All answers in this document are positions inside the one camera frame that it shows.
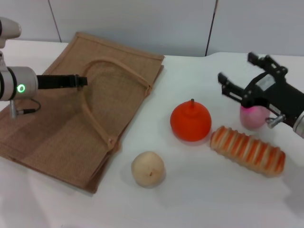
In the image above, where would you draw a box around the striped long bread loaf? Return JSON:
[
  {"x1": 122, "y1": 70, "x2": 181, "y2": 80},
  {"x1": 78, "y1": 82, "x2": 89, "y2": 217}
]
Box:
[{"x1": 209, "y1": 125, "x2": 286, "y2": 178}]

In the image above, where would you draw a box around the silver right wrist cable connector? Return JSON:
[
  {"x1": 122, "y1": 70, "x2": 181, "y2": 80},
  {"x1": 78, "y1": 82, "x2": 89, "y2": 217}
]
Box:
[{"x1": 265, "y1": 114, "x2": 285, "y2": 129}]

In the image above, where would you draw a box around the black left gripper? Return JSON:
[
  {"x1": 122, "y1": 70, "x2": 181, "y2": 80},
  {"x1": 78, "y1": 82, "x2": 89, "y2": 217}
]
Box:
[{"x1": 37, "y1": 74, "x2": 88, "y2": 90}]

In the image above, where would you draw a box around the brown woven handbag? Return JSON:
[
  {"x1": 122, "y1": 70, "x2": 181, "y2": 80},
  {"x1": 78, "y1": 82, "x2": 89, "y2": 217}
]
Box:
[{"x1": 0, "y1": 32, "x2": 165, "y2": 195}]

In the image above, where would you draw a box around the orange toy fruit with stem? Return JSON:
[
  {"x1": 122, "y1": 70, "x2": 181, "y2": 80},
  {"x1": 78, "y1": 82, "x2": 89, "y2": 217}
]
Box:
[{"x1": 170, "y1": 98, "x2": 212, "y2": 143}]

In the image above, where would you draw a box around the left wrist cable with connector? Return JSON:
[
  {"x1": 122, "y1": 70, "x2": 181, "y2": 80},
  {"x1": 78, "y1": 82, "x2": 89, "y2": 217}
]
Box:
[{"x1": 9, "y1": 98, "x2": 41, "y2": 119}]

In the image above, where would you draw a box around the pink toy peach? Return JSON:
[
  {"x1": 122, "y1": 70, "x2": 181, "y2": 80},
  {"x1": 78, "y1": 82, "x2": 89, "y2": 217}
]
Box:
[{"x1": 239, "y1": 106, "x2": 269, "y2": 130}]

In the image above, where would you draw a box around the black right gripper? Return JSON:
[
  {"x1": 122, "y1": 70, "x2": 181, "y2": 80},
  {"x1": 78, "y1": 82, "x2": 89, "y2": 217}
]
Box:
[{"x1": 218, "y1": 52, "x2": 304, "y2": 126}]

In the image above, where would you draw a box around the beige toy pear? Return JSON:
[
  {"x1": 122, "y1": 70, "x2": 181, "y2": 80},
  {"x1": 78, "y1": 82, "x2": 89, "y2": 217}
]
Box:
[{"x1": 131, "y1": 151, "x2": 165, "y2": 189}]

